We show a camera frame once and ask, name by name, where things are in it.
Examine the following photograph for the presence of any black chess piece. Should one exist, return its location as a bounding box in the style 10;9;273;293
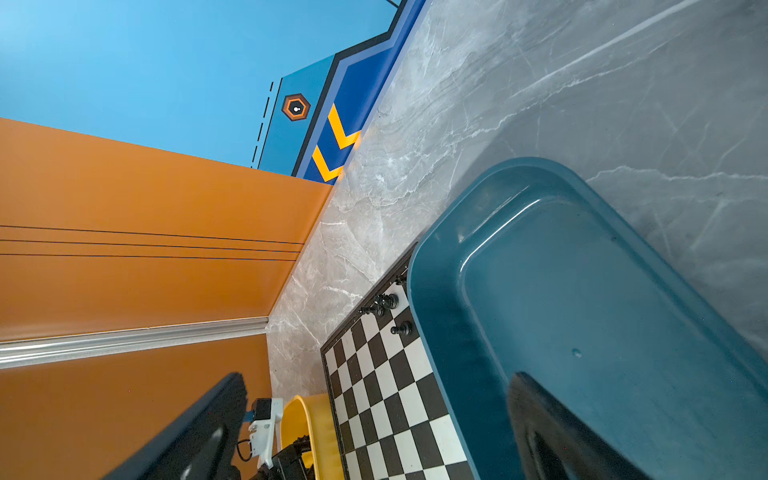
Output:
377;293;399;310

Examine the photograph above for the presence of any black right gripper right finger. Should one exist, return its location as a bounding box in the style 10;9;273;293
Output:
507;372;648;479

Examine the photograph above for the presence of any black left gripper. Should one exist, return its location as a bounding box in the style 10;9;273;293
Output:
263;436;315;480

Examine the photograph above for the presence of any teal plastic tray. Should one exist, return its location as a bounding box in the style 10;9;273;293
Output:
407;158;767;479

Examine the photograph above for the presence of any aluminium corner post left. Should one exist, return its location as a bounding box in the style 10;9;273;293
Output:
1;317;268;370

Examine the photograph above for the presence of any yellow plastic tray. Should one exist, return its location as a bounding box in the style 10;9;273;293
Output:
279;394;345;480

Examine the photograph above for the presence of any black white chess board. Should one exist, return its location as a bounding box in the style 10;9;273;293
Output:
321;249;474;479

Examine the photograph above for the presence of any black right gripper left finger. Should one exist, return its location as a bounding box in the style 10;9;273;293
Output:
105;372;247;479

